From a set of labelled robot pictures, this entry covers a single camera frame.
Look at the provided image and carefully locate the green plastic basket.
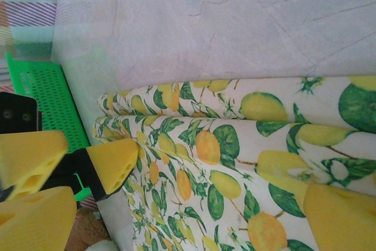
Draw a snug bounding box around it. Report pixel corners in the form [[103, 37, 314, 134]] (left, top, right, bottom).
[[5, 52, 92, 205]]

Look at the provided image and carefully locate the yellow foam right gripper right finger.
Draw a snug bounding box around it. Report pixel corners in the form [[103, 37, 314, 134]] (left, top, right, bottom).
[[302, 184, 376, 251]]

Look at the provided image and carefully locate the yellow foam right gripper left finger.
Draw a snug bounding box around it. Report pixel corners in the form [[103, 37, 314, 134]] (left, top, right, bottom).
[[0, 187, 78, 251]]

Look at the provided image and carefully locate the brown teddy bear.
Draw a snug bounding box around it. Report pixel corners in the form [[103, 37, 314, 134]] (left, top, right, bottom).
[[66, 202, 117, 251]]

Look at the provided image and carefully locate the lemon print skirt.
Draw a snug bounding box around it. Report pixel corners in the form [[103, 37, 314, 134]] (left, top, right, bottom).
[[92, 76, 376, 251]]

